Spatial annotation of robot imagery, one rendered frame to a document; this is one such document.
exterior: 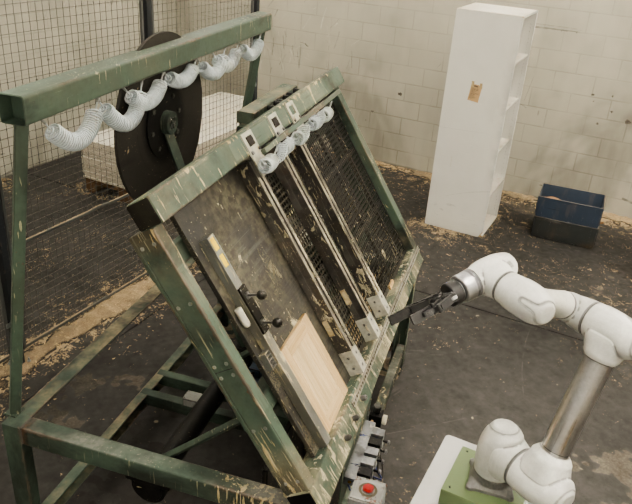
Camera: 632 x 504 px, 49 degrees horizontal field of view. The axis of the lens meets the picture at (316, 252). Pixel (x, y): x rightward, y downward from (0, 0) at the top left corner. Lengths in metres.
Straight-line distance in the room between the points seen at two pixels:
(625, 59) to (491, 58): 1.71
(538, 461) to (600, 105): 5.54
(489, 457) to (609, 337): 0.65
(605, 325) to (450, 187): 4.42
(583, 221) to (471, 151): 1.27
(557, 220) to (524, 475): 4.58
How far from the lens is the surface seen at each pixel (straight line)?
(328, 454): 2.79
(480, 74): 6.46
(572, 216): 7.00
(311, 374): 2.87
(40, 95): 2.45
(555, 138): 7.90
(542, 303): 2.03
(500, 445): 2.73
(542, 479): 2.66
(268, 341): 2.61
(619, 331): 2.50
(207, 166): 2.55
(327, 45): 8.55
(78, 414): 4.43
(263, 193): 2.90
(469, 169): 6.68
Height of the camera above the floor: 2.80
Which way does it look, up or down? 27 degrees down
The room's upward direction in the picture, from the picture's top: 4 degrees clockwise
